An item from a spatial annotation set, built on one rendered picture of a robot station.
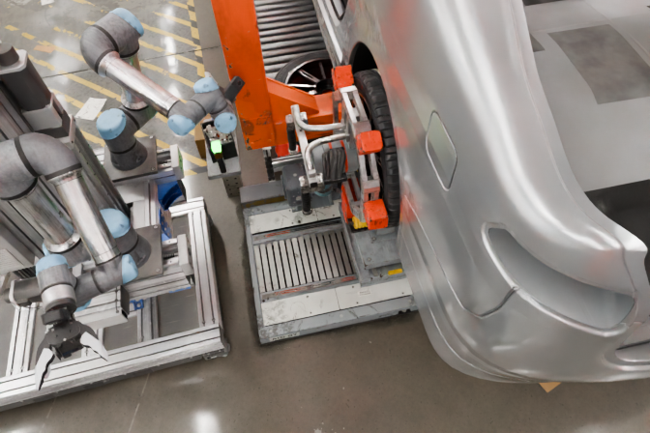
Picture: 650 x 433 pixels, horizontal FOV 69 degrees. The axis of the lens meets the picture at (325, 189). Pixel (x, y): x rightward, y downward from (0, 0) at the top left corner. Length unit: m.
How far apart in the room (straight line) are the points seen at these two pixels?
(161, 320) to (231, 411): 0.53
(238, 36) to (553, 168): 1.43
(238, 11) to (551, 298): 1.49
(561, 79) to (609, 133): 0.29
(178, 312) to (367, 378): 0.95
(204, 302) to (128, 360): 0.41
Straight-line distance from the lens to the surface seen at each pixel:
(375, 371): 2.45
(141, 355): 2.40
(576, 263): 0.97
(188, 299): 2.46
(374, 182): 1.75
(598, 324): 1.15
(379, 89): 1.79
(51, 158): 1.45
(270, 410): 2.42
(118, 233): 1.72
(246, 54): 2.11
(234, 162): 2.55
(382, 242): 2.48
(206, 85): 1.66
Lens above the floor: 2.35
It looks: 53 degrees down
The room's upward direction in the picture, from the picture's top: 3 degrees counter-clockwise
